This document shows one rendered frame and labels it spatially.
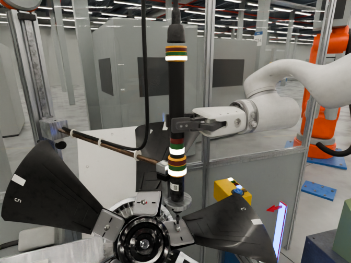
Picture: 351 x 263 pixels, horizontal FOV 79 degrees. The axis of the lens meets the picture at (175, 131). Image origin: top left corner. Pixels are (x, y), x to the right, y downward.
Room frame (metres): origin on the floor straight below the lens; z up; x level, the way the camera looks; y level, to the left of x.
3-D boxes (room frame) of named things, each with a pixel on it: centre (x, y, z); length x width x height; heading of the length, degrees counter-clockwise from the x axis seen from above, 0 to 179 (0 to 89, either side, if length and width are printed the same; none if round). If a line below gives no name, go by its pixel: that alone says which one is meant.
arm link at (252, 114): (0.51, -0.17, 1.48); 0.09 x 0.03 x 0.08; 18
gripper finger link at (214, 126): (0.45, -0.08, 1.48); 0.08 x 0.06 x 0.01; 168
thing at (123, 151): (0.64, 0.24, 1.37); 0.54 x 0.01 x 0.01; 53
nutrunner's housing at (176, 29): (0.46, 0.00, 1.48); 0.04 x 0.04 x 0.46
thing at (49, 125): (0.84, 0.50, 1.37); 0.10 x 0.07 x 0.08; 53
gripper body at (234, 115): (0.49, -0.11, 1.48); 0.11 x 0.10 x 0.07; 108
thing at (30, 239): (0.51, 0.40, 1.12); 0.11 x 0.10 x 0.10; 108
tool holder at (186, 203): (0.46, 0.00, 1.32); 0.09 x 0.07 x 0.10; 53
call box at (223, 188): (0.85, -0.26, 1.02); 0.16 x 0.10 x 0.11; 18
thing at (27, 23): (0.87, 0.54, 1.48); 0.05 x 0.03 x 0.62; 143
